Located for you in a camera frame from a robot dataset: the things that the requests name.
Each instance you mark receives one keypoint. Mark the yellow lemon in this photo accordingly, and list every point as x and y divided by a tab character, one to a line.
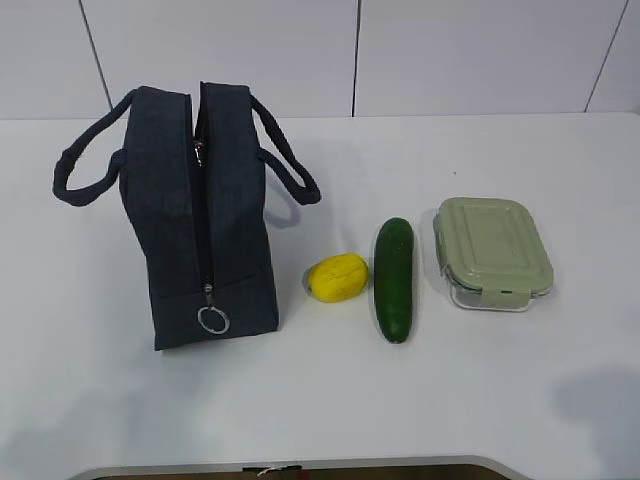
338	278

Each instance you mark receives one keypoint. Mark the green cucumber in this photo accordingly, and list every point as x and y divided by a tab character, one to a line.
393	279

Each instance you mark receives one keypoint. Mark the dark blue lunch bag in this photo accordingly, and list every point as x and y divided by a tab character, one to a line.
192	180

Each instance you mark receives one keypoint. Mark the glass container green lid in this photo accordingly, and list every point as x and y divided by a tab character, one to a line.
491	254

